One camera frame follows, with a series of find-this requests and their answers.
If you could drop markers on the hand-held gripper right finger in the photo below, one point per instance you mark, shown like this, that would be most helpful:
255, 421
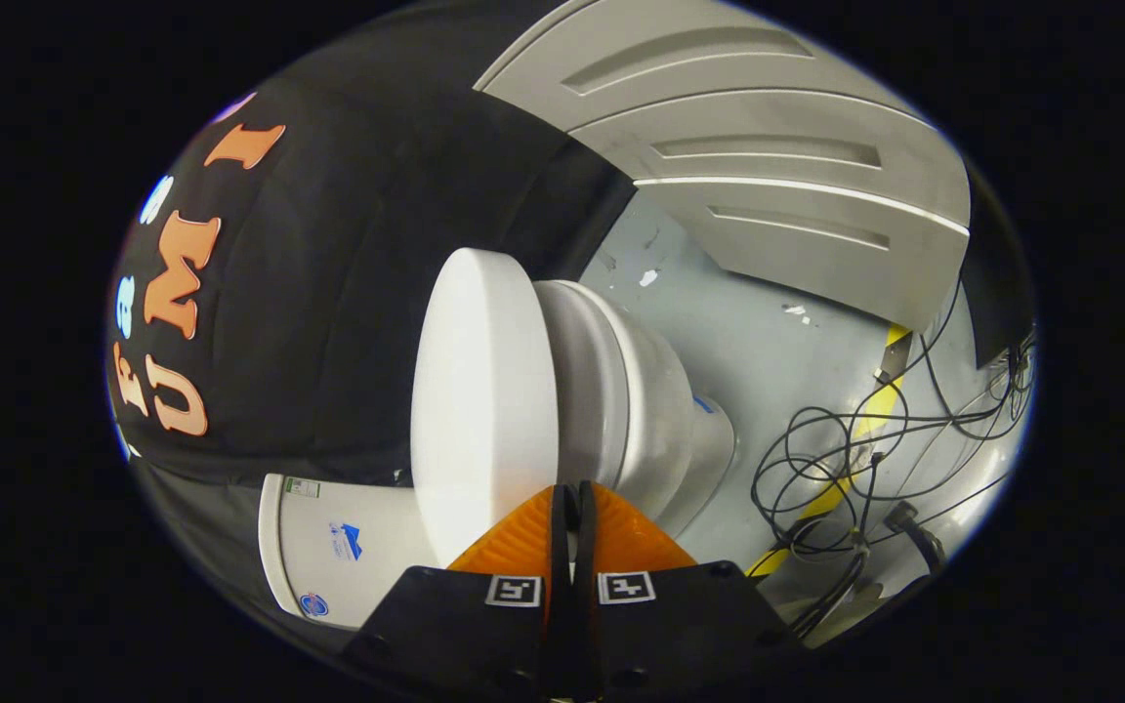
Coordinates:
689, 625

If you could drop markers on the yellow black floor tape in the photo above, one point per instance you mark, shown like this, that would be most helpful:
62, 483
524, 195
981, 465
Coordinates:
875, 415

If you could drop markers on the white ceramic toilet body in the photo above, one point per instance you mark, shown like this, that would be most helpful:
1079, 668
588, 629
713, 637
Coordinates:
665, 420

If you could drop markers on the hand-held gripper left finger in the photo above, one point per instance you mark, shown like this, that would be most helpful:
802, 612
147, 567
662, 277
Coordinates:
455, 625

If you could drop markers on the white plastic drawer cabinet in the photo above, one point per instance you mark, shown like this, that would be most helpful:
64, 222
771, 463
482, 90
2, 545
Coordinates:
768, 166

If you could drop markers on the black backdrop cloth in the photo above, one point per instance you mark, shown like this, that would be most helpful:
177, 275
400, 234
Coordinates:
328, 293

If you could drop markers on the white toilet lid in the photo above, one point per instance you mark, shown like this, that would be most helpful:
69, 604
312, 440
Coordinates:
479, 410

